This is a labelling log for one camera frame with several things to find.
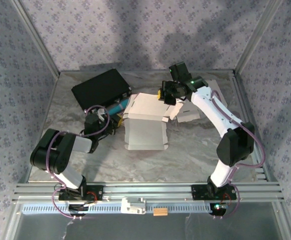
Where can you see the pink and white paper box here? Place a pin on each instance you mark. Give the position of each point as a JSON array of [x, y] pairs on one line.
[[145, 130]]

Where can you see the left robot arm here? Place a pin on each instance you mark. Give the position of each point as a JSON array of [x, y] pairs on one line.
[[50, 155]]

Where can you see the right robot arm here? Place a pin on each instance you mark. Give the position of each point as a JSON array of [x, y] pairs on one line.
[[223, 117]]

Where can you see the black connector box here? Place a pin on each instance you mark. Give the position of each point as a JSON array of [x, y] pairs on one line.
[[76, 207]]

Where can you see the teal tube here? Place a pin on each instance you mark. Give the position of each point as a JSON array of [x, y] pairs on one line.
[[116, 109]]

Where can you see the black case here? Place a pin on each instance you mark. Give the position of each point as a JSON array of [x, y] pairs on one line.
[[100, 90]]

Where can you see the white plastic clip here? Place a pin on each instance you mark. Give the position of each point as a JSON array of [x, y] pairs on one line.
[[133, 206]]

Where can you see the small wooden block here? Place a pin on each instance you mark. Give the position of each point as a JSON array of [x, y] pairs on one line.
[[160, 212]]

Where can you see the black controller with light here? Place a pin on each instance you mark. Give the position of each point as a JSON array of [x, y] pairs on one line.
[[219, 211]]

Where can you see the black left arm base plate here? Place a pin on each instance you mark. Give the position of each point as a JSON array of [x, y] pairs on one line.
[[95, 193]]

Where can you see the aluminium side rail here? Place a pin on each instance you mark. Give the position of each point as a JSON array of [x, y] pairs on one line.
[[245, 110]]

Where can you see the aluminium frame rail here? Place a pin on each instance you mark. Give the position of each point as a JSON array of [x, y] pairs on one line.
[[148, 191]]

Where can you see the aluminium frame post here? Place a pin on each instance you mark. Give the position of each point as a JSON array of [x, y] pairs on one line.
[[36, 37], [257, 37]]

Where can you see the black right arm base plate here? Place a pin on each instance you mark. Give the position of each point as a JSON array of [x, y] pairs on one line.
[[198, 192]]

